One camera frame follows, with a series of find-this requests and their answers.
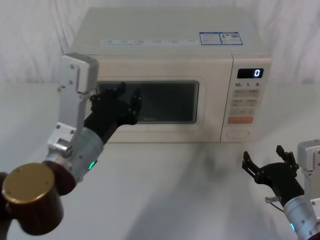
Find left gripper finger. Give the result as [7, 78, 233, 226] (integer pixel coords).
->
[89, 81, 127, 111]
[126, 87, 142, 121]

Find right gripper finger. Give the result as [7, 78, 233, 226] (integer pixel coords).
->
[241, 150, 263, 181]
[275, 144, 300, 174]

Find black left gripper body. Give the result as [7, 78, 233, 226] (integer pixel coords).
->
[83, 98, 139, 146]

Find cream microwave oven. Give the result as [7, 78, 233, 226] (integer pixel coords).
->
[67, 6, 273, 145]

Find thin cable with silver plug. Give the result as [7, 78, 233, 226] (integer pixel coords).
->
[264, 196, 286, 214]

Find blue bordered label sticker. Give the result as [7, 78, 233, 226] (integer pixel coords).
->
[198, 31, 244, 47]

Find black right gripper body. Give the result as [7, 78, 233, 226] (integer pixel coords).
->
[254, 162, 306, 208]

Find long white sticker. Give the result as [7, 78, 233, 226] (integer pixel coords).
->
[100, 38, 197, 47]

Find white curtain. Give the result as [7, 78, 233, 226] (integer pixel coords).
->
[0, 0, 320, 85]

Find white table cloth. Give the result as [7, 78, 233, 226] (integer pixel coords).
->
[0, 81, 320, 240]

